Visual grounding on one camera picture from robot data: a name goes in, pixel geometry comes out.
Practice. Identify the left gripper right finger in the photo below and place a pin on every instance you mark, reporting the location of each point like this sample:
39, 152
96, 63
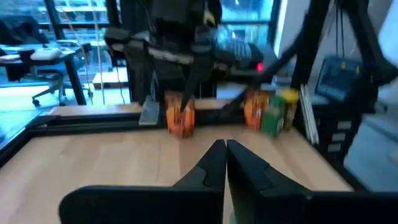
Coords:
264, 199

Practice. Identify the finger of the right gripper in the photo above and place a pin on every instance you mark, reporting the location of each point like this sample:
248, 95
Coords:
143, 77
194, 77

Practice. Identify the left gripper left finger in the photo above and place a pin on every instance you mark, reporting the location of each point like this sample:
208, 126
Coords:
186, 202

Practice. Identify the orange taco mix packet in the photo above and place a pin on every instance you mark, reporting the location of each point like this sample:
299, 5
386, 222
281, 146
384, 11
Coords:
253, 109
178, 124

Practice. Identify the green seasoning packet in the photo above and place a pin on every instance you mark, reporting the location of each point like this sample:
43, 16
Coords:
273, 119

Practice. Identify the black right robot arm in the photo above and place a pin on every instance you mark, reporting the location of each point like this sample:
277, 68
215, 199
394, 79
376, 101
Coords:
239, 53

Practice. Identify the silver mounting plate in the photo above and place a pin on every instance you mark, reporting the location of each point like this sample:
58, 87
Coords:
149, 113

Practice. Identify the black office desk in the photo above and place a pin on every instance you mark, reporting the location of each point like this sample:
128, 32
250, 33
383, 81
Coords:
74, 74

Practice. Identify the white desktop device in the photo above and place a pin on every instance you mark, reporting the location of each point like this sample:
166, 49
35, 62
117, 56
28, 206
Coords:
46, 53

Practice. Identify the dark computer monitor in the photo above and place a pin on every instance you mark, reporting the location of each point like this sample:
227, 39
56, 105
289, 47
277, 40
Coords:
339, 79

